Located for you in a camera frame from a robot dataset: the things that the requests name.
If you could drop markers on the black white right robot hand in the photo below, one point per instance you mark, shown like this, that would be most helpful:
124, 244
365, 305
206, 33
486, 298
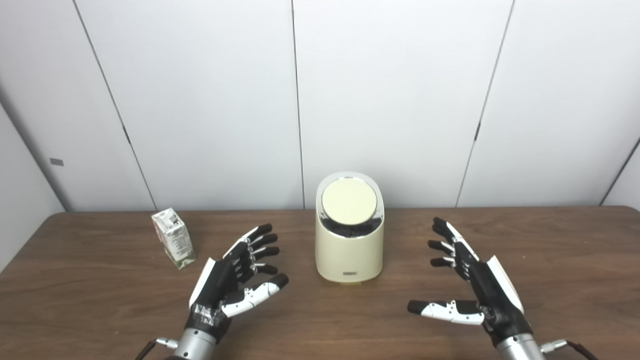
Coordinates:
492, 295

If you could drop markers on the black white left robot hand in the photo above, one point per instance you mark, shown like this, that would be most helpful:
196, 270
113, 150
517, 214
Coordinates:
217, 287

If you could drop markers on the white green milk carton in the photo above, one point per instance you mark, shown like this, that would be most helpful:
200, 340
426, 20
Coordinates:
176, 240

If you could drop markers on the cream-colored bin body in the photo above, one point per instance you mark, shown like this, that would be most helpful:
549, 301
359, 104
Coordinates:
349, 255

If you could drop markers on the cream round bin lid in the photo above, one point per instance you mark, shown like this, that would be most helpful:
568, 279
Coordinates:
349, 201

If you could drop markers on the black wall panel clip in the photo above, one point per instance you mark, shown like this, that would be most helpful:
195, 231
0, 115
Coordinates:
477, 131

